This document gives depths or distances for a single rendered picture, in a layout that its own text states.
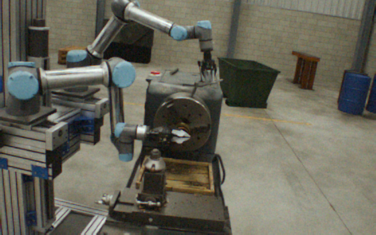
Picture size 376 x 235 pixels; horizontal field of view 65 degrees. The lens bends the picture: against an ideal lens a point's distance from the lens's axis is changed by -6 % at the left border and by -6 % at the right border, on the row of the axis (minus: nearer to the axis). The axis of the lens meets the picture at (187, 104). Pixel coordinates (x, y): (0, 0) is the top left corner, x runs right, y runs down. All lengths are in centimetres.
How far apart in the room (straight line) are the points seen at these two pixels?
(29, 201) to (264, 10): 1074
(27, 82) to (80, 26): 1107
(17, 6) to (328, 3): 1169
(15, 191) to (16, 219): 20
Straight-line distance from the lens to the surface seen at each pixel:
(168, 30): 164
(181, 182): 154
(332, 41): 1269
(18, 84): 135
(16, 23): 170
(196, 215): 118
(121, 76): 140
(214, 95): 183
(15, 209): 208
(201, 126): 166
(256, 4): 1180
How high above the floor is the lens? 165
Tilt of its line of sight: 15 degrees down
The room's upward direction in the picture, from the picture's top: 7 degrees clockwise
